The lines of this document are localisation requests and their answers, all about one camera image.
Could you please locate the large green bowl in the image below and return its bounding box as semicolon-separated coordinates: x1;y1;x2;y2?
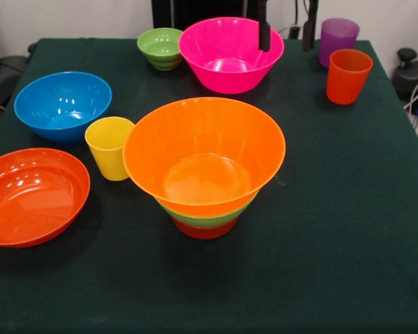
155;198;251;229

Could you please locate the small green ribbed bowl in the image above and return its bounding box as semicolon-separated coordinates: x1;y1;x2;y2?
137;27;184;72

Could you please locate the orange cup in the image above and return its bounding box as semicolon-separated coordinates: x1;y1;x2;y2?
326;49;374;106

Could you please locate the large pink bowl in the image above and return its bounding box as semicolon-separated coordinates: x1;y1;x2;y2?
178;16;286;95

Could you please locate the black rounded base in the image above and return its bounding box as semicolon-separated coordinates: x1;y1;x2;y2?
392;58;418;116

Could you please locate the black hanging cable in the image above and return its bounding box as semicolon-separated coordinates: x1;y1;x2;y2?
301;0;313;25

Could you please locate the dark grey chair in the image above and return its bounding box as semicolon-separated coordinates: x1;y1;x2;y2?
0;54;29;109

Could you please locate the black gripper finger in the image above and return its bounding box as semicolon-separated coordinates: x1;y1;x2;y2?
302;0;320;52
256;0;272;53

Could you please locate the large yellow-orange bowl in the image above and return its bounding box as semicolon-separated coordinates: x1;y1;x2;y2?
122;97;287;218

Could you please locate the blue bowl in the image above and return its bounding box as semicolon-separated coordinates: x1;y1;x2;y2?
13;72;113;147

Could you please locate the black clamp knob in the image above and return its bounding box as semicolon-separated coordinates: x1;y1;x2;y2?
396;47;418;70

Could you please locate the dark green tablecloth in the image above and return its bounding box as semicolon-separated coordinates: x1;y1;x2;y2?
0;37;418;334

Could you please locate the wide shallow orange bowl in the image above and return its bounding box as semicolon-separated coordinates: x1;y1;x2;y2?
0;148;91;249

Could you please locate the purple cup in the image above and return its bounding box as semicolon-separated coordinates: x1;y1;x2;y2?
318;18;361;68

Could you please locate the small orange bowl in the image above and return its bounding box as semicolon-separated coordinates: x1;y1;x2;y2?
172;218;238;240

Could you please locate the yellow cup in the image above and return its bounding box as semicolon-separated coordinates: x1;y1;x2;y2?
84;116;136;182

